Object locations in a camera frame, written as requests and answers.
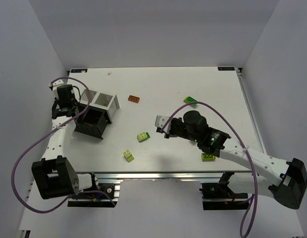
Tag pale yellow on green lego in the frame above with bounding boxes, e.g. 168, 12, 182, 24
137, 132, 150, 142

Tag brown lego brick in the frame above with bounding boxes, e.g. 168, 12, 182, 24
128, 95, 140, 103

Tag pale yellow stepped lego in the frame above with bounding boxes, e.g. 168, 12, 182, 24
123, 150, 134, 163

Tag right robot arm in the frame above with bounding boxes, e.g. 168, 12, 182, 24
155, 111, 307, 210

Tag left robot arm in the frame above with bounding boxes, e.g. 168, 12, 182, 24
31, 80, 99, 199

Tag green lime long lego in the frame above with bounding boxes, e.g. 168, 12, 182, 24
184, 96, 197, 108

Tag black slotted container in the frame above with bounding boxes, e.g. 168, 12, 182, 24
74, 107, 111, 139

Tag blue corner sticker left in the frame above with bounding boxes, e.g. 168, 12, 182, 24
70, 68, 87, 73

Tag lime long lego brick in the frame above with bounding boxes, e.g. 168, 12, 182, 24
201, 153, 216, 162

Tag white slotted container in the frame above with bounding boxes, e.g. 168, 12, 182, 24
88, 89, 120, 124

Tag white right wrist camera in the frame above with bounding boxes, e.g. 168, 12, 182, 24
155, 115, 171, 134

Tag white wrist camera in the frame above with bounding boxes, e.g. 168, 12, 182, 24
49, 82, 58, 93
155, 115, 171, 134

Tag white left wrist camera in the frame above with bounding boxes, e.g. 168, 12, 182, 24
49, 82, 58, 93

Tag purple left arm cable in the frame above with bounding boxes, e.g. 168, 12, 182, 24
11, 77, 117, 214

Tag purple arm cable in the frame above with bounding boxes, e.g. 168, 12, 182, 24
11, 77, 117, 214
160, 101, 259, 238

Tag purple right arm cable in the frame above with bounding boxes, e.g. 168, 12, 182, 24
160, 101, 259, 238

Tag aluminium table edge rail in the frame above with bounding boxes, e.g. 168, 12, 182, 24
76, 171, 255, 182

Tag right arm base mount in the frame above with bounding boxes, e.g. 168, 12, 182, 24
199, 172, 250, 211

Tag right side table rail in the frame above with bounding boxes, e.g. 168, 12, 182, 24
236, 68, 266, 153

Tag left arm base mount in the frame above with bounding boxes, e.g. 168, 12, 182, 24
67, 173, 121, 208

